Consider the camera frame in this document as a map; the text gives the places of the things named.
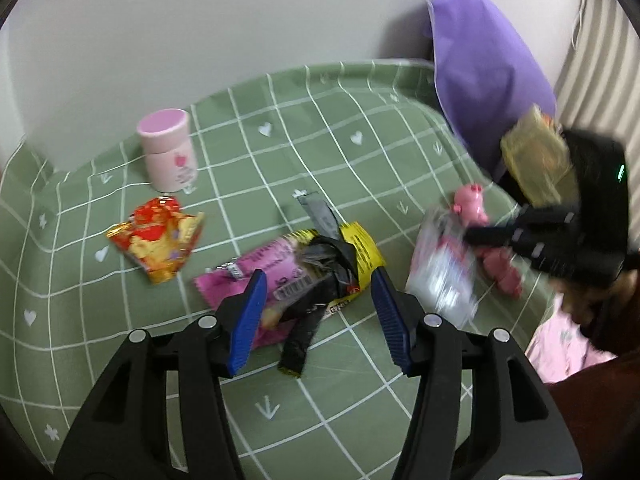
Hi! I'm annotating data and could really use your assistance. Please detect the person's right forearm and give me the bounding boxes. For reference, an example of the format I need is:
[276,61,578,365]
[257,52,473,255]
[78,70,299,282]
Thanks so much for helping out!
[547,325,640,480]

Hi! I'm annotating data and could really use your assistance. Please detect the purple cloth bag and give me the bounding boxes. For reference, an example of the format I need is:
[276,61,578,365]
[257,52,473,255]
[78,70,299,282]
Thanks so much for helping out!
[422,0,557,181]

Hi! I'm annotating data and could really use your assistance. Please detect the magenta zigzag-edged wrapper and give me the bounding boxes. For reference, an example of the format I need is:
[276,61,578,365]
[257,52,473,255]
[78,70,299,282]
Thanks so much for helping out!
[194,267,298,351]

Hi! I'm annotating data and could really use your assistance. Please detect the red gold snack packet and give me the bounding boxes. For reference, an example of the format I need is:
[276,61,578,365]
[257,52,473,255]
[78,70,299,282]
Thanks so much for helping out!
[104,196,205,286]

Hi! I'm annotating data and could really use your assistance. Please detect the striped beige curtain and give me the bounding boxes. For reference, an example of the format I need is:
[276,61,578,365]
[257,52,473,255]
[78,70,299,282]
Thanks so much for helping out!
[552,0,640,151]

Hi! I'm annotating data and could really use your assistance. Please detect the pink long wrapper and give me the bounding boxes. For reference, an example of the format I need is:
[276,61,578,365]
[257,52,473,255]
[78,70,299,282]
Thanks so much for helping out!
[220,237,311,303]

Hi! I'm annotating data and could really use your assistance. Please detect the pink cloth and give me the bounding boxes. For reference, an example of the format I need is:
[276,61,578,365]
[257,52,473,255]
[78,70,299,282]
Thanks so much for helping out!
[525,295,618,383]

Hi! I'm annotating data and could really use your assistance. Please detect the green checked bed sheet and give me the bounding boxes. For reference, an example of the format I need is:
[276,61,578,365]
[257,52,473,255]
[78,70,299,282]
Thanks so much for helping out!
[0,59,556,480]

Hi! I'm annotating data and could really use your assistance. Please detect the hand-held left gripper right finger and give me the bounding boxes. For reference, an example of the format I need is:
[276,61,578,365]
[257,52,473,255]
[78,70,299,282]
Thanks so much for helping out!
[370,266,583,480]

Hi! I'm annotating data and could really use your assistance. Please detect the grey wrapper strip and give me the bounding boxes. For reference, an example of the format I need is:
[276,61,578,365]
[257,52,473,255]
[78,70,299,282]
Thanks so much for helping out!
[295,191,341,238]

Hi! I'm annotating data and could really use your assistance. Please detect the yellow mesh cloth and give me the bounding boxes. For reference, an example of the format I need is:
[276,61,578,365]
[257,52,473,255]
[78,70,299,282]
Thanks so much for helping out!
[500,105,581,208]

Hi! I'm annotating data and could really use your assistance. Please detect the clear pink printed packet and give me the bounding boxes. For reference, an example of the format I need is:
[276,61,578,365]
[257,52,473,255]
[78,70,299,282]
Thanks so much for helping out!
[404,207,481,328]

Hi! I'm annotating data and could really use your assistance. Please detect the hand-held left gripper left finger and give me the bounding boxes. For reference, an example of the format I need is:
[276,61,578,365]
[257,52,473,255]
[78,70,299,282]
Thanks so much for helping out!
[54,269,268,480]

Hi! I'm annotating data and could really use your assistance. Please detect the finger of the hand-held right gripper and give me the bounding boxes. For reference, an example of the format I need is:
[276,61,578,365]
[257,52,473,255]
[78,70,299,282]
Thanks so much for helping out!
[465,205,581,273]

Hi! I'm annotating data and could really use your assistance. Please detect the yellow black snack packet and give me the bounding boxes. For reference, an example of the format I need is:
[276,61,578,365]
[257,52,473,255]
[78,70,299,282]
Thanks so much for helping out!
[277,222,386,378]

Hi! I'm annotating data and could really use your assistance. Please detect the pink pig toy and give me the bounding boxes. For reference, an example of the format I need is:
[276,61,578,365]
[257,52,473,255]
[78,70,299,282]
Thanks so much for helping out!
[452,184,523,297]

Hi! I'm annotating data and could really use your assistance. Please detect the pink round jar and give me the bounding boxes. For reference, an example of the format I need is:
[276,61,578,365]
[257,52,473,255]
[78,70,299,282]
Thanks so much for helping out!
[137,107,198,193]

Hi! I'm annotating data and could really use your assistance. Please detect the person's right hand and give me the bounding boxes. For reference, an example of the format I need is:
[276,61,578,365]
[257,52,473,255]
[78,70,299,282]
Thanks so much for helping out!
[552,270,640,331]

